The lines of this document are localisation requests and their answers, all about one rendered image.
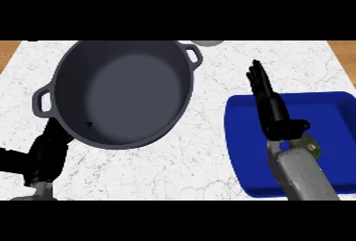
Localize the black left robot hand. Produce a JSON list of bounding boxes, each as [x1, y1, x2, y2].
[[0, 116, 76, 186]]

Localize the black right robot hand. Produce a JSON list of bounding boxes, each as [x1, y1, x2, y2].
[[246, 59, 312, 142]]

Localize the dark green squash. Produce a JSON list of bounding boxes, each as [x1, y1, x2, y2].
[[290, 134, 323, 160]]

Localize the blue tray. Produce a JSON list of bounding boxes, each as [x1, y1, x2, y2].
[[227, 90, 356, 199]]

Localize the pale grey round object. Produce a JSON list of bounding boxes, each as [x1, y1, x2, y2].
[[191, 40, 227, 48]]

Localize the dark grey two-handled pot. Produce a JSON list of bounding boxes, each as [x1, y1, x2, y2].
[[32, 40, 204, 151]]

